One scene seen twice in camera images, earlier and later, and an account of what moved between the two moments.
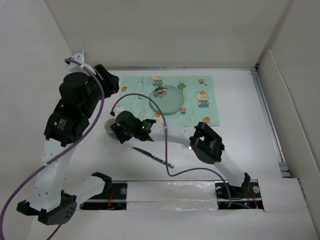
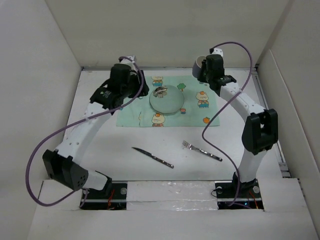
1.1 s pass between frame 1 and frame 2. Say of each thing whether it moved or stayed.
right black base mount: stayed
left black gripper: moved
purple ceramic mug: moved
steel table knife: stayed
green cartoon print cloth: stayed
